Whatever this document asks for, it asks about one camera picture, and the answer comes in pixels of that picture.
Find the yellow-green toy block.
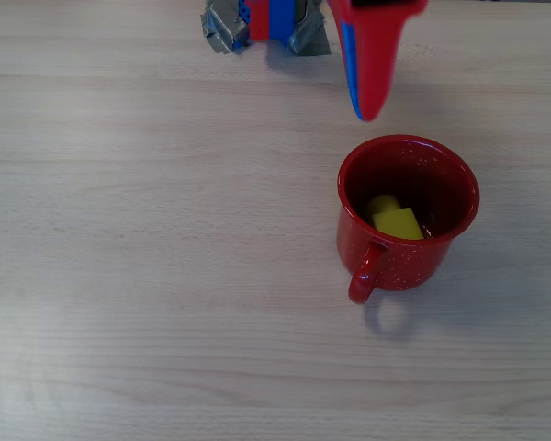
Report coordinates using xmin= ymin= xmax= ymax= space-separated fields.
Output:
xmin=365 ymin=193 xmax=425 ymax=242

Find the red enamel mug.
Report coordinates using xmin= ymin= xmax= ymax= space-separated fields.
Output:
xmin=335 ymin=133 xmax=481 ymax=306

